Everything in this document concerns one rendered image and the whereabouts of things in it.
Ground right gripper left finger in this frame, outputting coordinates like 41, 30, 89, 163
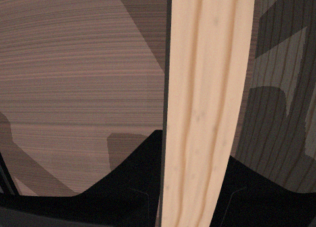
0, 130, 163, 227

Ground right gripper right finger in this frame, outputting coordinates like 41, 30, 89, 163
209, 155, 316, 227

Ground wooden maze board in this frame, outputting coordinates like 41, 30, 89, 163
159, 0, 316, 227

